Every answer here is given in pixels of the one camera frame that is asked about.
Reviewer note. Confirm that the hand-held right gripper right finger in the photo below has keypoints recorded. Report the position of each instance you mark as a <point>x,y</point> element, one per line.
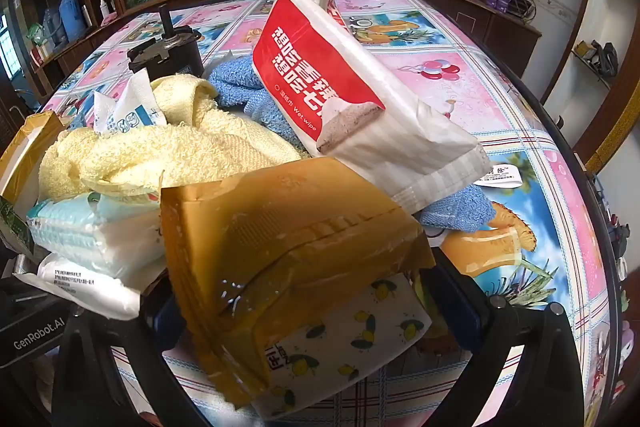
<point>482,327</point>

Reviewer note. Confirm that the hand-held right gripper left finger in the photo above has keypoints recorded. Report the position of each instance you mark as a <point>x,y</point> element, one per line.
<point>167,332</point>

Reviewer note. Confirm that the blue striped white tissue pack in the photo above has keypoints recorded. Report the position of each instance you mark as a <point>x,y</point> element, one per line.
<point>75,232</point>

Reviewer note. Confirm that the lemon print tissue pack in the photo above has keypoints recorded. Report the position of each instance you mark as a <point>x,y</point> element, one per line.
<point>340,342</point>

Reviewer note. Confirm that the pale yellow towel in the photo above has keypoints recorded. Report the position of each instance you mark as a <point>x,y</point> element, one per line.
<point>175,147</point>

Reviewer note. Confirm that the blue towel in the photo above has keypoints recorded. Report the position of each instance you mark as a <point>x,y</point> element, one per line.
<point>235,82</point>

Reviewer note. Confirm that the red white wet wipe packet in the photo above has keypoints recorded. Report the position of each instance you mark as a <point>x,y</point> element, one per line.
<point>310,57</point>

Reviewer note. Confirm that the white plastic packet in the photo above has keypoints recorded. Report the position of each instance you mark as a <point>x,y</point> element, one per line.
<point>75,282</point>

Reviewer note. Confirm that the green printed packet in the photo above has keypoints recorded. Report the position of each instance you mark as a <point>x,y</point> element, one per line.
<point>12,227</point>

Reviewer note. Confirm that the small white blue tissue packet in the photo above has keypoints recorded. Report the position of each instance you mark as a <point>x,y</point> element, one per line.
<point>125,117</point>

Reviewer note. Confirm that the pink printed tablecloth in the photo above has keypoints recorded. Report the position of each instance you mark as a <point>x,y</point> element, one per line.
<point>500,82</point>

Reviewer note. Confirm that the black electric motor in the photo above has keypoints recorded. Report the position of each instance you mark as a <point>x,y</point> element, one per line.
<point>170,57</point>

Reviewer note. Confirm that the green white bag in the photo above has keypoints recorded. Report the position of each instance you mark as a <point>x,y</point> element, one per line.
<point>35,38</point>

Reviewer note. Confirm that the dark tool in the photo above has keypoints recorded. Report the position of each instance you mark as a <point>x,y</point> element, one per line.
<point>602,57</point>

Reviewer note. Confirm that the grey blue thermos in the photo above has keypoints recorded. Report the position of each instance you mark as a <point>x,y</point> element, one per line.
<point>54,29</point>

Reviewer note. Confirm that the small white bottle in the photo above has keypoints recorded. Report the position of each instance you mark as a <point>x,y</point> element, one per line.
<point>105,4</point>

